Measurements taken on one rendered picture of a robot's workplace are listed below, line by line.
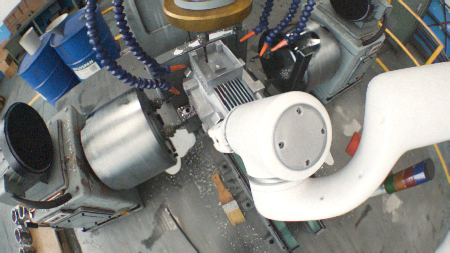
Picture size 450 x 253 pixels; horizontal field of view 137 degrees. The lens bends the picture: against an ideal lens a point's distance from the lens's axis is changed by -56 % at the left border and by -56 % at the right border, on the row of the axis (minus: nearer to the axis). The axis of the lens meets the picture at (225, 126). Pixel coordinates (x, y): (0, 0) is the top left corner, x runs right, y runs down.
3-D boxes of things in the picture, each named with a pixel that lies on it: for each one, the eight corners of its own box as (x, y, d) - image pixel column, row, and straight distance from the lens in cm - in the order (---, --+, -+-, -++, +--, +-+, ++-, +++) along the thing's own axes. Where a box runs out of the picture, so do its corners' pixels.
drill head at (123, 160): (90, 151, 84) (48, 124, 68) (166, 107, 74) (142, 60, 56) (107, 211, 74) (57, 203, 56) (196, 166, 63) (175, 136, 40)
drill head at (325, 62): (237, 73, 79) (237, 21, 62) (308, 43, 101) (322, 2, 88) (274, 122, 69) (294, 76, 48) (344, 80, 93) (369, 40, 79)
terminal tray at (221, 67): (191, 69, 61) (187, 52, 56) (222, 56, 63) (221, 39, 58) (209, 98, 54) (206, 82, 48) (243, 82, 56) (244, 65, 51)
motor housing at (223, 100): (188, 102, 72) (176, 67, 58) (234, 80, 76) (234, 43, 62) (213, 148, 63) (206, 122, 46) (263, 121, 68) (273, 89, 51)
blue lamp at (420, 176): (410, 172, 58) (421, 167, 56) (417, 159, 63) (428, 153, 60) (418, 189, 61) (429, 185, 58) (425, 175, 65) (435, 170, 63)
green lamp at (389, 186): (381, 183, 68) (390, 179, 64) (390, 171, 71) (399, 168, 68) (389, 197, 70) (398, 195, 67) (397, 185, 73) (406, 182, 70)
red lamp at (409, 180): (400, 176, 61) (410, 172, 58) (408, 163, 66) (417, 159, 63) (408, 192, 64) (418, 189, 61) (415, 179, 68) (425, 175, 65)
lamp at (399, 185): (390, 179, 64) (400, 176, 61) (399, 168, 68) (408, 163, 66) (398, 195, 67) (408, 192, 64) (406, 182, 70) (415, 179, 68)
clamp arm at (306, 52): (275, 109, 62) (296, 48, 43) (283, 105, 63) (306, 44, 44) (282, 117, 61) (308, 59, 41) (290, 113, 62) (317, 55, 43)
